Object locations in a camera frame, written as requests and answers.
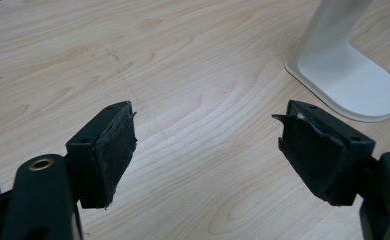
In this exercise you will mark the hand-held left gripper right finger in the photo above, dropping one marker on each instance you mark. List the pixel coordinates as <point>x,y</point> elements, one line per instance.
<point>319,156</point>

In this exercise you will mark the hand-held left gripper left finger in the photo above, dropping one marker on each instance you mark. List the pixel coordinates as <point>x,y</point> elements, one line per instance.
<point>99,156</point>

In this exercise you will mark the white stand base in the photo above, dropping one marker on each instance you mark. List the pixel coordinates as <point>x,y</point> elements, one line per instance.
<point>343,66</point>

